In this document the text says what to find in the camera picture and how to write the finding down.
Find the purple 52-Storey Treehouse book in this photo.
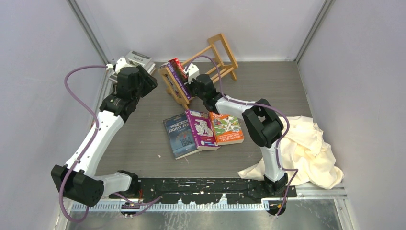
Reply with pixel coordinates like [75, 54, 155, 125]
[160, 62, 192, 100]

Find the red Treehouse book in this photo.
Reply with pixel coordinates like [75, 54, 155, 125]
[169, 57, 188, 83]

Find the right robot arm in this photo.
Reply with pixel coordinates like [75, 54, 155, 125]
[187, 74, 288, 197]

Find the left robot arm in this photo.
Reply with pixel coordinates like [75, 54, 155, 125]
[51, 66, 158, 207]

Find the stack of grey magazines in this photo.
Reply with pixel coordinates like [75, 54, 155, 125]
[107, 51, 156, 82]

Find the magenta paperback book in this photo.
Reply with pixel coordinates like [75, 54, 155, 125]
[185, 109, 220, 150]

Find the wooden book rack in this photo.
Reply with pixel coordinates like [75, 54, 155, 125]
[158, 33, 238, 110]

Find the orange 78-Storey Treehouse book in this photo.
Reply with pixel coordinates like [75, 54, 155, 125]
[209, 112, 245, 146]

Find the blue Nineteen Eighty-Four book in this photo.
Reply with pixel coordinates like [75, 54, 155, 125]
[163, 113, 202, 160]

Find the cream cloth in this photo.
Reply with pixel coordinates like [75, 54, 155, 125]
[237, 115, 345, 190]

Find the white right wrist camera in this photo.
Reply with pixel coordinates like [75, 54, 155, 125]
[184, 63, 200, 83]

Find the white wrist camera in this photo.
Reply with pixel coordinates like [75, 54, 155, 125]
[184, 63, 200, 83]
[106, 57, 135, 76]

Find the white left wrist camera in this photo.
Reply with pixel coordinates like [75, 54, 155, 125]
[106, 57, 135, 76]

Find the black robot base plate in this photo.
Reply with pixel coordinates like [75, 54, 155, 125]
[120, 177, 286, 205]

